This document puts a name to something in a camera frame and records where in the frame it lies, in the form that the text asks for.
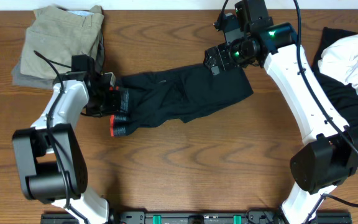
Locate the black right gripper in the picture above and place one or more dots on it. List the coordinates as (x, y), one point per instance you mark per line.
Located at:
(221, 51)

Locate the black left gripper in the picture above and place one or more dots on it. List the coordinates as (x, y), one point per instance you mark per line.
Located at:
(115, 105)

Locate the black leggings red waistband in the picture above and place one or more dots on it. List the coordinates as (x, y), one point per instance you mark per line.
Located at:
(152, 98)

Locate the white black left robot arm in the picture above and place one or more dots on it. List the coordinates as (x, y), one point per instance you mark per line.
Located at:
(49, 160)

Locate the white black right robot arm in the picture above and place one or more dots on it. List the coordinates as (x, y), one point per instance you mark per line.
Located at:
(330, 146)

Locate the folded khaki pants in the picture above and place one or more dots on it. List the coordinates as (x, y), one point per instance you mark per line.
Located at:
(58, 35)

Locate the white crumpled shirt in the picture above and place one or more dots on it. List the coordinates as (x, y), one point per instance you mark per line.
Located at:
(340, 61)

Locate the black garment with logo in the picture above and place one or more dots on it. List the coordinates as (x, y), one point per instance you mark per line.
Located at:
(343, 97)

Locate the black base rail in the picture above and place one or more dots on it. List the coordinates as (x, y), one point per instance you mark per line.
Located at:
(228, 218)

